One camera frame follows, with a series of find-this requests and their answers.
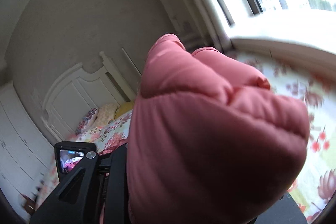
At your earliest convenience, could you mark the pink quilted down jacket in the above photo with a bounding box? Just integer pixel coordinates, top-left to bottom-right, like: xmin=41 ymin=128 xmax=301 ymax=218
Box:
xmin=127 ymin=34 xmax=310 ymax=223

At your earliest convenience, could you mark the beige plush pillow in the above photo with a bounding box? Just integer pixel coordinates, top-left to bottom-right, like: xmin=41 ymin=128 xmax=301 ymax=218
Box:
xmin=92 ymin=103 xmax=118 ymax=127

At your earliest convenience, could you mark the white headboard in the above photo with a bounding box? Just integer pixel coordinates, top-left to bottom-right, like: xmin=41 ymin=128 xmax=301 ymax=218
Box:
xmin=41 ymin=51 xmax=135 ymax=141

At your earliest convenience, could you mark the yellow pillow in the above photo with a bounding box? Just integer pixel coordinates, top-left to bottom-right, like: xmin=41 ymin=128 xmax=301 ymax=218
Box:
xmin=114 ymin=101 xmax=134 ymax=119

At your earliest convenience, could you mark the colourful patterned pillow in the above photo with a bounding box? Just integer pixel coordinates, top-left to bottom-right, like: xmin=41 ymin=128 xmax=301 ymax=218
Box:
xmin=75 ymin=108 xmax=99 ymax=135

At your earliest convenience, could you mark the white wardrobe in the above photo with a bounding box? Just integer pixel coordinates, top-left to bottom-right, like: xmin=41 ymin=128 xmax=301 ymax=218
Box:
xmin=0 ymin=83 xmax=54 ymax=222

